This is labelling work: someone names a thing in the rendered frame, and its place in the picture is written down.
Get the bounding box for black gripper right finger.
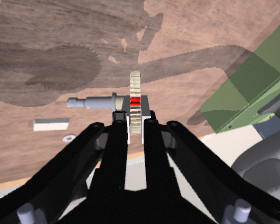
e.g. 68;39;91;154
141;95;280;224

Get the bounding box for grey shaft with cream gear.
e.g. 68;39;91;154
66;71;141;133

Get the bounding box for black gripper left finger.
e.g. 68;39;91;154
0;96;131;224

